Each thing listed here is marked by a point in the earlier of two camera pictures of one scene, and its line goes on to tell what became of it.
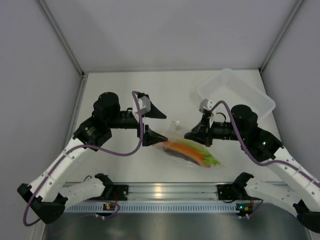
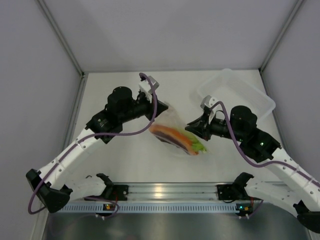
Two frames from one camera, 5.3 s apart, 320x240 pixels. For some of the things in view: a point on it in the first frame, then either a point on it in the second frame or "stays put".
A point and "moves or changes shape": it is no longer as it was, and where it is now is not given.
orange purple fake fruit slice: (183, 151) to (173, 137)
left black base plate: (121, 191) stays put
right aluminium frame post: (277, 41) stays put
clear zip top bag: (187, 150) moves or changes shape
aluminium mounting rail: (173, 191) stays put
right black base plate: (226, 192) stays put
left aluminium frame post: (83, 74) stays put
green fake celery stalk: (208, 158) moves or changes shape
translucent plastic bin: (228, 86) stays put
